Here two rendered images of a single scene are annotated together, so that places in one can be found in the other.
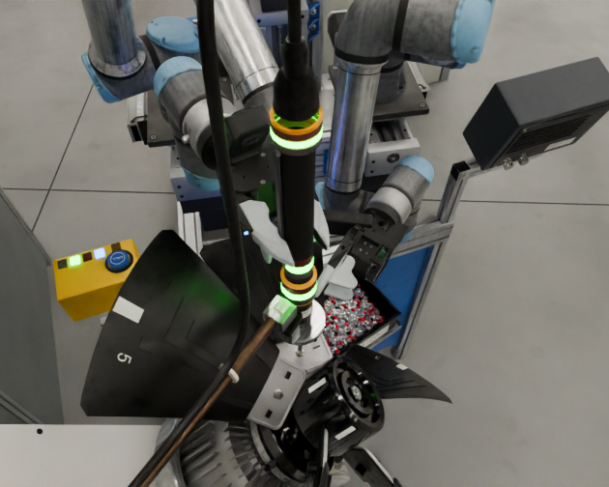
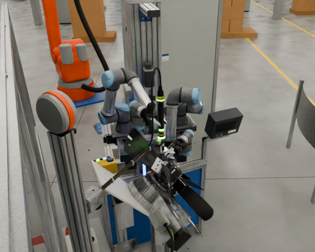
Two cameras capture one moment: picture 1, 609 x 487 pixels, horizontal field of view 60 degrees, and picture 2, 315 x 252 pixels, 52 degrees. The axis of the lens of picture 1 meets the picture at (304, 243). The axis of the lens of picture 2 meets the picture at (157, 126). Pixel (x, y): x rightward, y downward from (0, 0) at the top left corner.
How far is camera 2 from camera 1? 1.40 m
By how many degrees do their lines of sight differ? 25
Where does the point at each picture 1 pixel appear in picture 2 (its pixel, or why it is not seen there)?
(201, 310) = (142, 142)
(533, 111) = (218, 119)
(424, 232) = (197, 161)
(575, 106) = (230, 117)
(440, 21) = (188, 94)
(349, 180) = (172, 136)
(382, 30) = (176, 97)
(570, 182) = (265, 170)
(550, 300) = (259, 210)
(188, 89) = (137, 104)
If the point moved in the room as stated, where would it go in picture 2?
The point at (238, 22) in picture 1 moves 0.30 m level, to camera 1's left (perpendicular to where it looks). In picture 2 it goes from (144, 96) to (101, 97)
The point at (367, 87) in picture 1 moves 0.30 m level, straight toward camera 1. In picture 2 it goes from (174, 111) to (172, 132)
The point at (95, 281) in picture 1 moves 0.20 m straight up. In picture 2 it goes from (104, 164) to (101, 139)
